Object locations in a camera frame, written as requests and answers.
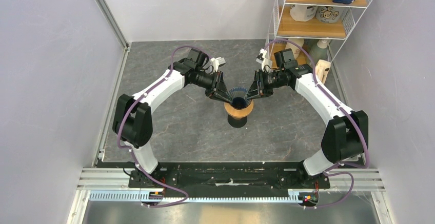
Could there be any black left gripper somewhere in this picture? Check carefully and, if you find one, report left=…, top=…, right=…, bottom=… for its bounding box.
left=193, top=70, right=232, bottom=105

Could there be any orange coffee dripper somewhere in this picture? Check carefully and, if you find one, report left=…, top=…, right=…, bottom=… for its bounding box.
left=224, top=101, right=254, bottom=128

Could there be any blue coffee filter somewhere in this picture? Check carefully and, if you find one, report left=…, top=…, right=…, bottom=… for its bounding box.
left=228, top=87, right=248, bottom=110

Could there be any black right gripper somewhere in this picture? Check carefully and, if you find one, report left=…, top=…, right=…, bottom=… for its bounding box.
left=245, top=68, right=286, bottom=99

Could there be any white bottle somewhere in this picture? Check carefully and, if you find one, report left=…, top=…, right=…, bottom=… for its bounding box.
left=285, top=38, right=305, bottom=58

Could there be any white jar with label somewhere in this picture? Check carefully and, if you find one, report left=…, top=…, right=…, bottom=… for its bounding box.
left=290, top=5, right=318, bottom=22

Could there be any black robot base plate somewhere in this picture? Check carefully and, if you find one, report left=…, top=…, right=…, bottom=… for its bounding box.
left=96, top=160, right=366, bottom=199

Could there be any green spray bottle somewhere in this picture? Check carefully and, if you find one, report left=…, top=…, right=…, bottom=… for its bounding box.
left=309, top=39, right=331, bottom=65

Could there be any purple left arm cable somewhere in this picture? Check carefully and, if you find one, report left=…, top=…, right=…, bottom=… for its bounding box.
left=116, top=45, right=211, bottom=209

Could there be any white wire shelf rack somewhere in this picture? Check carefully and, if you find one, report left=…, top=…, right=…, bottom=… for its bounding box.
left=265, top=0, right=373, bottom=60

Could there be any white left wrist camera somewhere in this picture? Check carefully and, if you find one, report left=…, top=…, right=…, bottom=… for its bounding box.
left=210, top=57, right=226, bottom=73

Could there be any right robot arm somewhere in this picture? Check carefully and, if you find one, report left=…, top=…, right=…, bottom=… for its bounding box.
left=246, top=49, right=368, bottom=188

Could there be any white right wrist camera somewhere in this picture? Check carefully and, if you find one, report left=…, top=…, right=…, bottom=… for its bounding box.
left=255, top=49, right=272, bottom=72

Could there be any wooden holder block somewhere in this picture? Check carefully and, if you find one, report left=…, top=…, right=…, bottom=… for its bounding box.
left=315, top=59, right=331, bottom=84

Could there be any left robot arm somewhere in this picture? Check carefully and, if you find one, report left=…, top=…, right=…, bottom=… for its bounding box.
left=112, top=47, right=231, bottom=188

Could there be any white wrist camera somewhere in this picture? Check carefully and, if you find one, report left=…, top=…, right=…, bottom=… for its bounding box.
left=210, top=57, right=226, bottom=73
left=255, top=49, right=272, bottom=72

